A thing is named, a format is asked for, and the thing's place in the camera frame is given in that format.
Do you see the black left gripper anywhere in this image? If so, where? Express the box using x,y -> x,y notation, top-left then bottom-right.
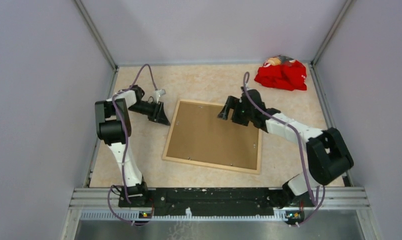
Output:
127,100 -> 170,126

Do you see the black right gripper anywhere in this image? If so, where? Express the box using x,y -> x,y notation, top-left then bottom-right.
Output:
217,96 -> 254,127

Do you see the light wooden picture frame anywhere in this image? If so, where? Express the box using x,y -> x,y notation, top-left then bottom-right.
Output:
161,98 -> 264,175

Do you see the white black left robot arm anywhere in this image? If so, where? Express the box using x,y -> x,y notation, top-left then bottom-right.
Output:
94,85 -> 171,207

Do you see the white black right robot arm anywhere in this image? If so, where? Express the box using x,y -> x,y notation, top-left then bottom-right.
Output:
217,89 -> 354,208

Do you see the red crumpled cloth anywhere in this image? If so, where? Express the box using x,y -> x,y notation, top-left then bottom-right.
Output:
254,55 -> 307,91

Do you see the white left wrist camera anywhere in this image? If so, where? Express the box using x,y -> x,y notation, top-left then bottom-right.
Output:
153,89 -> 166,103

